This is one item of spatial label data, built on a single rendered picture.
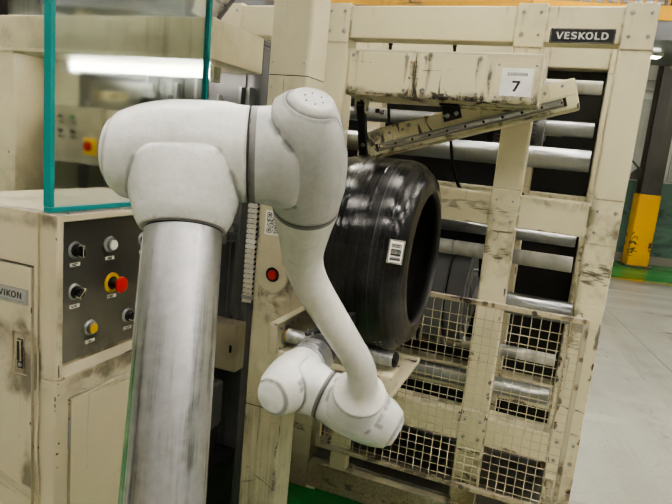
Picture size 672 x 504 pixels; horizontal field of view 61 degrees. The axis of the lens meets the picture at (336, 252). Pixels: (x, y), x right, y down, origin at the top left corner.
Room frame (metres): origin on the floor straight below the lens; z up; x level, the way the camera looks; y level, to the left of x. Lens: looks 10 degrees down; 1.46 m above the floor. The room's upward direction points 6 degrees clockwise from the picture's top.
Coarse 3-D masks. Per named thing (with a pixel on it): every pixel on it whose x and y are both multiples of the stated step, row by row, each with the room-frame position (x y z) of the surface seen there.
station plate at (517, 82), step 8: (504, 72) 1.76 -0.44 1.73; (512, 72) 1.75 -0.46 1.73; (520, 72) 1.74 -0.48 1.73; (528, 72) 1.74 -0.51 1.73; (504, 80) 1.76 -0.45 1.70; (512, 80) 1.75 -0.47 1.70; (520, 80) 1.74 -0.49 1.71; (528, 80) 1.73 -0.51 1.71; (504, 88) 1.76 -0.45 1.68; (512, 88) 1.75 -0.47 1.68; (520, 88) 1.74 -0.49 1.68; (528, 88) 1.73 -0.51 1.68; (520, 96) 1.74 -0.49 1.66; (528, 96) 1.73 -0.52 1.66
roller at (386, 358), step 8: (288, 328) 1.64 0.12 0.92; (288, 336) 1.61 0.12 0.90; (296, 336) 1.60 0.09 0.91; (304, 336) 1.60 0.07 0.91; (296, 344) 1.61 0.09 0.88; (376, 352) 1.52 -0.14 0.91; (384, 352) 1.52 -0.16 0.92; (392, 352) 1.51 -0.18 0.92; (376, 360) 1.51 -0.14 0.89; (384, 360) 1.51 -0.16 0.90; (392, 360) 1.50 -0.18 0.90
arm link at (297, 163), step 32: (288, 96) 0.75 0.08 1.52; (320, 96) 0.76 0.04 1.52; (256, 128) 0.74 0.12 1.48; (288, 128) 0.73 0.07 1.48; (320, 128) 0.73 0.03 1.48; (256, 160) 0.73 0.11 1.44; (288, 160) 0.74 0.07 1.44; (320, 160) 0.74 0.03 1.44; (256, 192) 0.75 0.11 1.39; (288, 192) 0.76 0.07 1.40; (320, 192) 0.77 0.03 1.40; (320, 224) 0.81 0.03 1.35
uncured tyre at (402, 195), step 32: (352, 160) 1.63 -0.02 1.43; (384, 160) 1.63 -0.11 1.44; (352, 192) 1.50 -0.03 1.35; (384, 192) 1.48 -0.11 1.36; (416, 192) 1.51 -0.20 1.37; (352, 224) 1.45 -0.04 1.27; (384, 224) 1.43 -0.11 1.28; (416, 224) 1.49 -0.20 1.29; (352, 256) 1.43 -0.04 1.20; (384, 256) 1.41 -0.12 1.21; (416, 256) 1.91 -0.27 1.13; (352, 288) 1.43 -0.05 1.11; (384, 288) 1.41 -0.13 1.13; (416, 288) 1.86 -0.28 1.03; (384, 320) 1.44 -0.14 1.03; (416, 320) 1.66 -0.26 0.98
